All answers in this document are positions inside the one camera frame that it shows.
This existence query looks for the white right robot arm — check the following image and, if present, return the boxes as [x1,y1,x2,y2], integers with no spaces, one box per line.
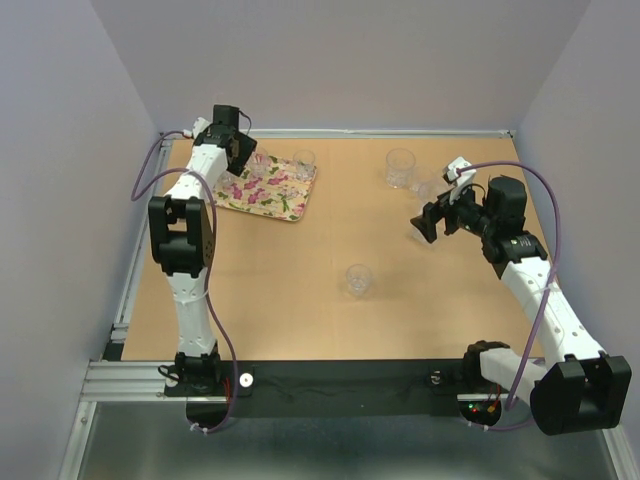
[410,176,632,435]

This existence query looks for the floral patterned tray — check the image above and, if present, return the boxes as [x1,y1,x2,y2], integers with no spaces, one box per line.
[213,155,317,222]

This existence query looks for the small clear glass behind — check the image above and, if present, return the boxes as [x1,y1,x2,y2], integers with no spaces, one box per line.
[409,171,447,203]

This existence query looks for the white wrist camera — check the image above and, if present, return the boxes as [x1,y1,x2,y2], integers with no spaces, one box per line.
[443,156,476,204]
[182,117,211,139]

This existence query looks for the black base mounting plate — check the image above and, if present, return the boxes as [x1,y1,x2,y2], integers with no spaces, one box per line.
[162,357,521,419]

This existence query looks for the large clear faceted tumbler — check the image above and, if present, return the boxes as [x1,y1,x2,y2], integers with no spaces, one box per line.
[385,148,416,188]

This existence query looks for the small clear glass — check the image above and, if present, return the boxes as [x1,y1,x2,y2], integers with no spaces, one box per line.
[345,264,373,296]
[216,171,235,188]
[292,149,316,181]
[409,171,447,203]
[249,146,270,177]

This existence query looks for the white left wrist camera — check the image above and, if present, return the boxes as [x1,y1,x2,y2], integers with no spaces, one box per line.
[182,117,211,139]

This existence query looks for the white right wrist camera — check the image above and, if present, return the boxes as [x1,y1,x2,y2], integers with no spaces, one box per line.
[443,156,476,204]

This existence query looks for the front aluminium rail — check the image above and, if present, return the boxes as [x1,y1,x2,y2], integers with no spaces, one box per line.
[79,355,615,401]

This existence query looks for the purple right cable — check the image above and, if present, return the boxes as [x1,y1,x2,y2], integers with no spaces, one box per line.
[457,160,560,431]

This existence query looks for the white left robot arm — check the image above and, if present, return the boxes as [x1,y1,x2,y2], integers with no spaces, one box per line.
[148,104,257,395]

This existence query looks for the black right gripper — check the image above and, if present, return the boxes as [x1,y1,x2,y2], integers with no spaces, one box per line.
[409,180,497,242]

